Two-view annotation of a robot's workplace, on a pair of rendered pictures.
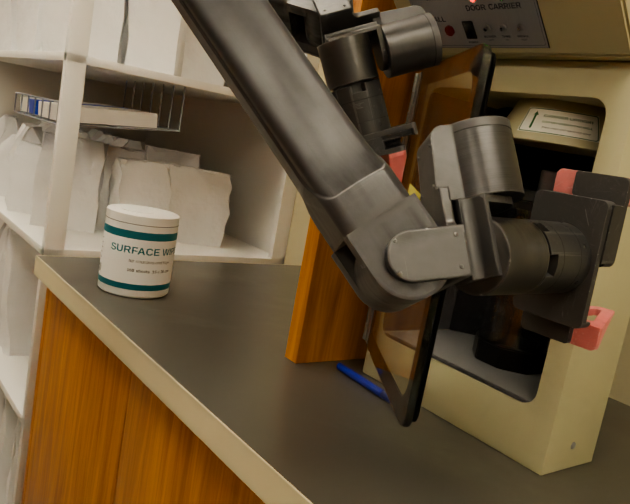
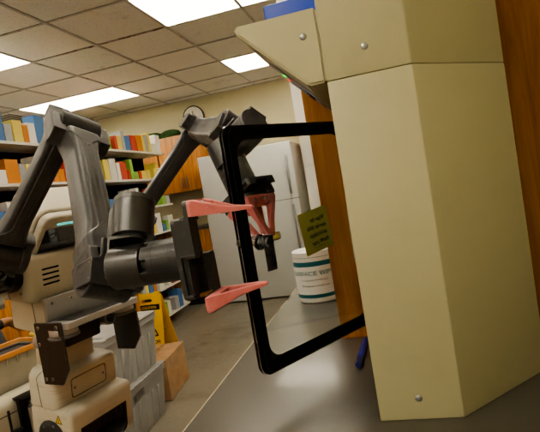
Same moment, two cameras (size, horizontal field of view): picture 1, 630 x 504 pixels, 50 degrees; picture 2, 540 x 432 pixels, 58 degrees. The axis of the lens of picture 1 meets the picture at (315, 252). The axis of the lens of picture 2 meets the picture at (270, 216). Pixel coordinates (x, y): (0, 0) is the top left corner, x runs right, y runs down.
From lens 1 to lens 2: 0.80 m
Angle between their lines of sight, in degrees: 53
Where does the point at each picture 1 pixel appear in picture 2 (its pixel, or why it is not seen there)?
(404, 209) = (85, 254)
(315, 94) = (81, 208)
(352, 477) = (241, 405)
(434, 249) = (83, 271)
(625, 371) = not seen: outside the picture
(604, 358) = (422, 318)
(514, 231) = (114, 253)
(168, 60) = not seen: hidden behind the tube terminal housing
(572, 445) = (416, 398)
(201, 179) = not seen: hidden behind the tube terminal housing
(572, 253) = (158, 256)
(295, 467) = (221, 398)
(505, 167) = (117, 219)
